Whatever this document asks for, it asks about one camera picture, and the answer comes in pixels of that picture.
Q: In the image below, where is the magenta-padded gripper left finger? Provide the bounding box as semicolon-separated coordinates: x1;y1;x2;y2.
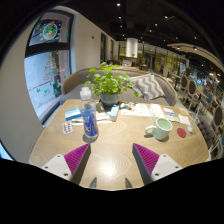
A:
41;143;92;186

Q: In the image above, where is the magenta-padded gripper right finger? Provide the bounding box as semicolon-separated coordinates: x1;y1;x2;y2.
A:
132;143;184;186

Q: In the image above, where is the clear blue-label water bottle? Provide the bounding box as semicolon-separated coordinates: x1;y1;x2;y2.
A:
79;86;100;140

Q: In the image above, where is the pill blister pack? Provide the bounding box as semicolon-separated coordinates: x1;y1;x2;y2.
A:
62;120;74;135

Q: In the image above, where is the pale green mug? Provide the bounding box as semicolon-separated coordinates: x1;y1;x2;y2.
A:
144;117;174;142

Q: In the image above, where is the flat round red coaster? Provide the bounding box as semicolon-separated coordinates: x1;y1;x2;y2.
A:
176;127;187;139

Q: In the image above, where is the blue and white card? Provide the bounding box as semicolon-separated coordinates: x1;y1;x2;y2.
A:
64;107;83;122

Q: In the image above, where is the white oblong box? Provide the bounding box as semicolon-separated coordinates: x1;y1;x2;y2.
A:
148;103;166;121

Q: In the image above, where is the printed white menu sheet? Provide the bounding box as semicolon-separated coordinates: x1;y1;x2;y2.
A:
119;102;152;118

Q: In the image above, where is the white leaflets stack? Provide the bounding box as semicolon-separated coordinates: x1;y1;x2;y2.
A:
163;107;181;123

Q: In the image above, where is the white paper napkin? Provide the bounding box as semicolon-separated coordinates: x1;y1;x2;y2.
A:
178;114;192;126

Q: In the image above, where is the small light blue tissue pack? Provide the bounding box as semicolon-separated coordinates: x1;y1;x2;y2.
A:
108;104;120;122

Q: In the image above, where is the yellow square card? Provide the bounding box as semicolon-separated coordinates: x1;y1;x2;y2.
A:
178;107;190;117

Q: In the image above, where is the dark grey tufted chair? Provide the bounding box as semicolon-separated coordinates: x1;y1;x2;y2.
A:
196;116;218;148

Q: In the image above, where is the grey chevron cushion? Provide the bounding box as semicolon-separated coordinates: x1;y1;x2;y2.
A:
129;73;166;100

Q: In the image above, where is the grey curved sofa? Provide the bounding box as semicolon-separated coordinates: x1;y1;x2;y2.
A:
61;68;178;108

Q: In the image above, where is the group of dining chairs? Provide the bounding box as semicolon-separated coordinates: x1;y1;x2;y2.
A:
178;74;224;154

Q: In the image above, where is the green potted plant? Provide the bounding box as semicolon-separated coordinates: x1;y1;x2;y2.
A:
83;61;140;108

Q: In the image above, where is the window with festive decorations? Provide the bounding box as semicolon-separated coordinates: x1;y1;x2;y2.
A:
23;9;75;124

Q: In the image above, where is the white round pillar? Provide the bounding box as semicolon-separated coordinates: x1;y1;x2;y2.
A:
125;37;139;59

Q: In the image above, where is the group of ceiling spotlights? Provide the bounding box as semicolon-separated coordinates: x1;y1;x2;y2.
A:
114;2;223;68

